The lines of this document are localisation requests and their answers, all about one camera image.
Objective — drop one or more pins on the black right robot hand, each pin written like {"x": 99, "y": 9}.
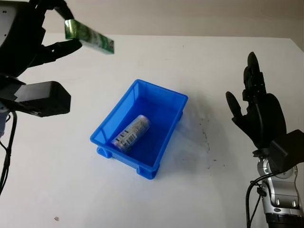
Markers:
{"x": 268, "y": 118}

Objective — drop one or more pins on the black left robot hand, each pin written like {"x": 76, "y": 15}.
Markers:
{"x": 23, "y": 42}

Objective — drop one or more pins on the green printed carton box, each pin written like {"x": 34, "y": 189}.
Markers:
{"x": 92, "y": 38}

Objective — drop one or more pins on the silver printed can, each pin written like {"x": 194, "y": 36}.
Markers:
{"x": 131, "y": 133}

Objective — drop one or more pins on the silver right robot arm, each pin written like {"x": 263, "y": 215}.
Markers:
{"x": 282, "y": 197}

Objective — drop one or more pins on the blue plastic tray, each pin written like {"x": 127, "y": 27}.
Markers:
{"x": 161, "y": 133}

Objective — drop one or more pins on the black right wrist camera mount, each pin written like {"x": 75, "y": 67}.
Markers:
{"x": 289, "y": 152}

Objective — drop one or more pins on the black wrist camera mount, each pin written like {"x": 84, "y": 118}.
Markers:
{"x": 45, "y": 97}
{"x": 289, "y": 152}

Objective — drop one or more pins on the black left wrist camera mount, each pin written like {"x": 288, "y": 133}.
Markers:
{"x": 45, "y": 97}

